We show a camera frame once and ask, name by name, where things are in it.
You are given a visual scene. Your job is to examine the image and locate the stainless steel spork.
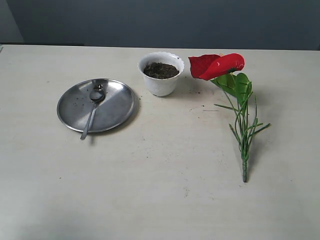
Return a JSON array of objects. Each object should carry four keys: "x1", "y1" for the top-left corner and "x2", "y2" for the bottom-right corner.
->
[{"x1": 80, "y1": 84, "x2": 106, "y2": 141}]

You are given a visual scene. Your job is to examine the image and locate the white plastic flower pot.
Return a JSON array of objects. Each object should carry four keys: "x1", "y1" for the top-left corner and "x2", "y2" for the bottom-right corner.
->
[{"x1": 138, "y1": 51, "x2": 185, "y2": 97}]

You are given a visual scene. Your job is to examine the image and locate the dark soil in pot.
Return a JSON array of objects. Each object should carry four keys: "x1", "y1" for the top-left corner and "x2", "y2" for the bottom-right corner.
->
[{"x1": 143, "y1": 62, "x2": 179, "y2": 79}]

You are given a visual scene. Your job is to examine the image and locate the round stainless steel plate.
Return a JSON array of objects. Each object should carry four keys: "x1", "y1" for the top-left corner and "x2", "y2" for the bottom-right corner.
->
[{"x1": 57, "y1": 78, "x2": 137, "y2": 134}]

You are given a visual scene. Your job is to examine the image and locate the red artificial anthurium flower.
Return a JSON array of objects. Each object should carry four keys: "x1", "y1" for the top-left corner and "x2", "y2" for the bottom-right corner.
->
[{"x1": 188, "y1": 53, "x2": 271, "y2": 183}]

